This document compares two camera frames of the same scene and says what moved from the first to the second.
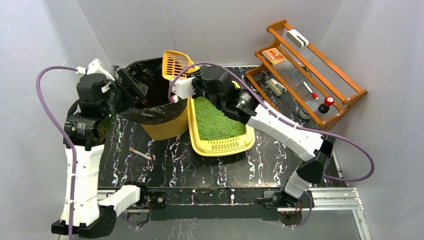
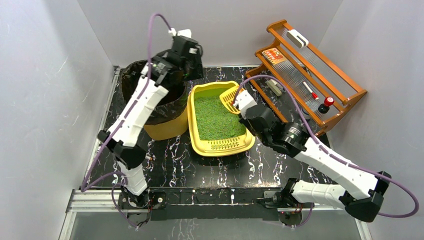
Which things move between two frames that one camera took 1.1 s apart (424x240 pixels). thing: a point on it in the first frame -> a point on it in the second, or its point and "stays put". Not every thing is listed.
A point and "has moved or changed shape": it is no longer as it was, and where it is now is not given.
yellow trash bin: [172, 128] stays put
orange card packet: [274, 56] stays put
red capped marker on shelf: [314, 95] stays put
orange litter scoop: [174, 62] has moved or changed shape
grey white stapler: [276, 87] stays put
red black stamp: [324, 108] stays put
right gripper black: [197, 84] -> [249, 116]
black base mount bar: [215, 204] stays put
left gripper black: [129, 84] -> [193, 69]
